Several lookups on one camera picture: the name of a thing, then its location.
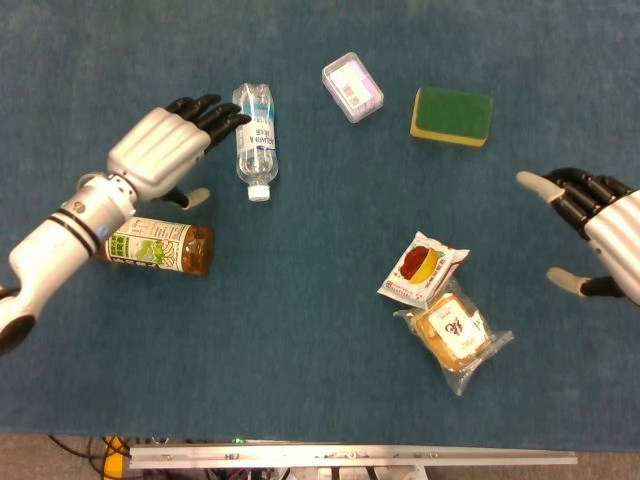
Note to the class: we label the brown tea bottle green label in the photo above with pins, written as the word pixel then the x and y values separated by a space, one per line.
pixel 175 247

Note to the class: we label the green yellow sponge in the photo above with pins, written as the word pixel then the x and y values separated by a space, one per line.
pixel 450 115

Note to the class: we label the blue felt table cloth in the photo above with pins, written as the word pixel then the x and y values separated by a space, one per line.
pixel 300 350

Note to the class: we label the clear plastic box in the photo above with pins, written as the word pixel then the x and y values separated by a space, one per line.
pixel 352 87

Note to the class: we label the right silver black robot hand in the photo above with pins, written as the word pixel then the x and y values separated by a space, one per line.
pixel 620 235

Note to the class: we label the clear water bottle white cap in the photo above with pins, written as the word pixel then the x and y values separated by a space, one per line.
pixel 256 145

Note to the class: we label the bread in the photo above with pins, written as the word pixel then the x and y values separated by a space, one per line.
pixel 450 335

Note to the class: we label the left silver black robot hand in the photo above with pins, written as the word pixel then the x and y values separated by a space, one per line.
pixel 155 150

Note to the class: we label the white snack packet red print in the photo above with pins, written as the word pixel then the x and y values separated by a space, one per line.
pixel 420 265

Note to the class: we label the aluminium rail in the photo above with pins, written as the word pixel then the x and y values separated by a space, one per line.
pixel 350 456

